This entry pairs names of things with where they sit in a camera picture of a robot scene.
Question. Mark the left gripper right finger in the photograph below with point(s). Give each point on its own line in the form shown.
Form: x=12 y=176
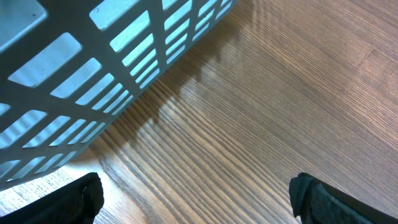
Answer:
x=317 y=202

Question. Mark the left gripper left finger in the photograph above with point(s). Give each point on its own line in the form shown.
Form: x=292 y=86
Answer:
x=77 y=202

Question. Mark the grey plastic shopping basket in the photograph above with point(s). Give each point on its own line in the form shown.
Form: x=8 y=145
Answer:
x=69 y=68

